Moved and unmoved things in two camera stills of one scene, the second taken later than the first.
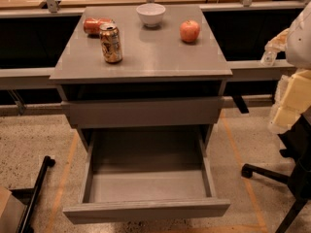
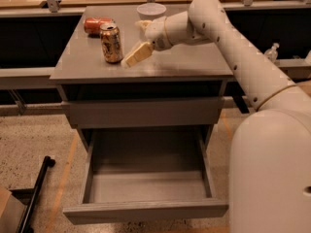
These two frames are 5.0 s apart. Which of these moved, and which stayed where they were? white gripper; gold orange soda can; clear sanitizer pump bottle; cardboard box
Moved: white gripper
Stayed: clear sanitizer pump bottle; gold orange soda can; cardboard box
